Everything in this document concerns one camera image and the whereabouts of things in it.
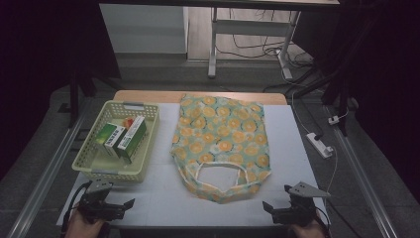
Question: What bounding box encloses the orange flower print bag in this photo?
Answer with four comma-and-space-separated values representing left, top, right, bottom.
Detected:
169, 93, 272, 204

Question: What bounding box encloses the black floor cable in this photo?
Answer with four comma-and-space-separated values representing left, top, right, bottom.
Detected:
216, 9, 315, 67

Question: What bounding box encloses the long green white medicine box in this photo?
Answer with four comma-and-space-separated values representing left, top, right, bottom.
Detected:
117, 115, 148, 165

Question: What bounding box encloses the pale green plastic basket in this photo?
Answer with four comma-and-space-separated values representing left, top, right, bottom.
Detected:
71, 100, 160, 184

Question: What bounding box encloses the right hand-held gripper black cable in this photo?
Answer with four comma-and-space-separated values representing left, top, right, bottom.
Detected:
313, 197, 355, 238

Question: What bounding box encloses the white table mat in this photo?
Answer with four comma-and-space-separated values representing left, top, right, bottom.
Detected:
56, 102, 331, 229

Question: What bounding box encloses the person's left hand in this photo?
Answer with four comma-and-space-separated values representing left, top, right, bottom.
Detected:
64, 209, 107, 238

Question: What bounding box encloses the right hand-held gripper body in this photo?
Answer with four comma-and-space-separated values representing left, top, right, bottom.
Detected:
278, 180, 331, 228

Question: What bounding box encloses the thin white cable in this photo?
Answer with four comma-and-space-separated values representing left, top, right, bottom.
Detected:
324, 147, 339, 207

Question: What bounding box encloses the person's right hand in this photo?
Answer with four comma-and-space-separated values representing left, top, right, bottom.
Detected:
288, 217, 329, 238

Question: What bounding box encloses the grey metal floor rail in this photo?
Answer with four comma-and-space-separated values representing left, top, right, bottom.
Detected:
6, 98, 92, 238
325, 105, 399, 238

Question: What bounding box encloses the dark curtain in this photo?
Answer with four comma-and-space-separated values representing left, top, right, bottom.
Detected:
0, 0, 122, 181
293, 0, 420, 199

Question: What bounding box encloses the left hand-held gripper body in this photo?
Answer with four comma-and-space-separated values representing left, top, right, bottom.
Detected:
77, 179, 117, 223

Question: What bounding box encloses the small green white medicine box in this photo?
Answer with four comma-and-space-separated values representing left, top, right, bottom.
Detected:
95, 122, 128, 159

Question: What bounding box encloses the white power strip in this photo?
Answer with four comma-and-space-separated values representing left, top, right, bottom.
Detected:
306, 132, 334, 159

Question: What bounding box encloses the white cabinet panel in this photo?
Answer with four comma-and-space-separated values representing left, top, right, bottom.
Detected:
99, 3, 189, 55

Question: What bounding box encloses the black metal stand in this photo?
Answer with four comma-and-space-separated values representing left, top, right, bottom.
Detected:
57, 65, 97, 128
290, 62, 353, 137

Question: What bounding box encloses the white frame desk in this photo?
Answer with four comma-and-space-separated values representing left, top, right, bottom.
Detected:
98, 0, 341, 80

